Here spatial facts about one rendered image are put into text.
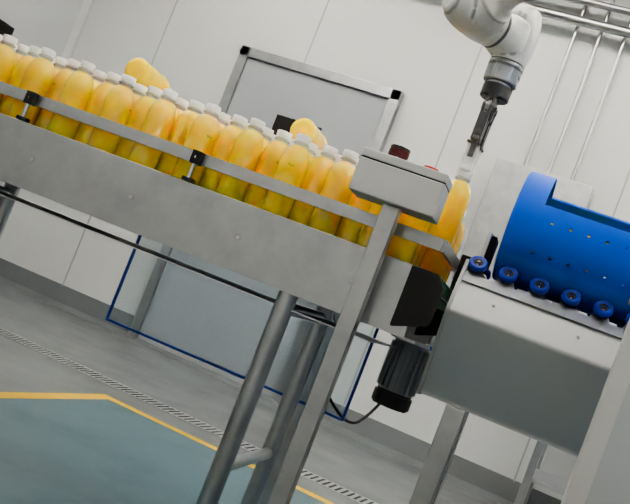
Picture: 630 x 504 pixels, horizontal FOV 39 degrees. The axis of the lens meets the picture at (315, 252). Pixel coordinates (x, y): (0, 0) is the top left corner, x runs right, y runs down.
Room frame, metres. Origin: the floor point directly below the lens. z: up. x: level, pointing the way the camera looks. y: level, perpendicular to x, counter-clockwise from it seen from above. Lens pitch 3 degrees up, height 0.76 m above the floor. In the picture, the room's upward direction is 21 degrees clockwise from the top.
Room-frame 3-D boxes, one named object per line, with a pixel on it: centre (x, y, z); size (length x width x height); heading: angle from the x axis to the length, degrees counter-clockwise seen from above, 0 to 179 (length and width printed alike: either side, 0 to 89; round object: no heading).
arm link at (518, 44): (2.19, -0.27, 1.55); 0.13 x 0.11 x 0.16; 122
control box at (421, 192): (1.96, -0.13, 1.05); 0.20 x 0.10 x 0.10; 75
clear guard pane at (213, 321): (2.61, 0.14, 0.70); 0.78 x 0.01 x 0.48; 75
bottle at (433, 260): (2.27, -0.30, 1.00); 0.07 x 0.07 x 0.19
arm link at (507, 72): (2.20, -0.28, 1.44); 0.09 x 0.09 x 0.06
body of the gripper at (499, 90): (2.20, -0.28, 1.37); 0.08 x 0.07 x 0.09; 165
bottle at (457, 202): (2.20, -0.28, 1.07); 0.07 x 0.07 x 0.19
